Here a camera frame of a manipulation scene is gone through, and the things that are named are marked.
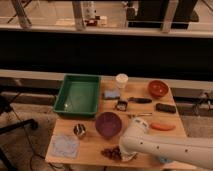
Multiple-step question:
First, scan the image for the bunch of dark grapes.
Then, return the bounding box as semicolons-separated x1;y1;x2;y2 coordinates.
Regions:
101;146;121;161

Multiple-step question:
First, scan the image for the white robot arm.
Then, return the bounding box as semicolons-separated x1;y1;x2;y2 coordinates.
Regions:
119;117;213;170

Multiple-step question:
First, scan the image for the purple bowl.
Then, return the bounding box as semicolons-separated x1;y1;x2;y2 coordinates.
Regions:
95;112;122;139

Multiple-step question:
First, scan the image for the red bowl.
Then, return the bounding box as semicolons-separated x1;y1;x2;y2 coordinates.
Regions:
148;80;169;99

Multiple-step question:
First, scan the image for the blue sponge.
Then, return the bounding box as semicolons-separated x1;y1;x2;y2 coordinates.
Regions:
103;90;120;100

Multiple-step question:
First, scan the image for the white plastic cup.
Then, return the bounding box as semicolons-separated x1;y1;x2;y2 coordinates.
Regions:
115;73;128;89

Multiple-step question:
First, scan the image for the green plastic tray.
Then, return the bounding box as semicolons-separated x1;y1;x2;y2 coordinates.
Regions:
53;75;101;118

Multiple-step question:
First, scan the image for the silver fork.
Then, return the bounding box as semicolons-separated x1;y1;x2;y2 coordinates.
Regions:
127;113;152;118

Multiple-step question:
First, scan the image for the small metal cup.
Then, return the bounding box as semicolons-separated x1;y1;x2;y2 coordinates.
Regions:
73;124;86;138

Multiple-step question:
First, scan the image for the orange carrot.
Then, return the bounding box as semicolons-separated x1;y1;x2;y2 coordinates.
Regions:
150;123;176;131

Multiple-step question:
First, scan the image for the wooden board table top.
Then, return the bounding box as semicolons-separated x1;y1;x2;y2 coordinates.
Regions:
44;78;198;170

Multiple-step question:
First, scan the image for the black rectangular block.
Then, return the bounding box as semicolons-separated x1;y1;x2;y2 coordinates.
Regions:
156;103;176;113

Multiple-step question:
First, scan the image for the blue folded cloth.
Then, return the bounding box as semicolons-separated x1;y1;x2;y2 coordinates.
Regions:
51;134;80;159

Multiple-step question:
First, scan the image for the black office chair base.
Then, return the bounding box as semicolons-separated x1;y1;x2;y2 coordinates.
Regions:
0;95;38;171

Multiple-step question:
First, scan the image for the black handled knife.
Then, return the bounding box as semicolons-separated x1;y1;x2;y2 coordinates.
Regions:
128;97;152;104

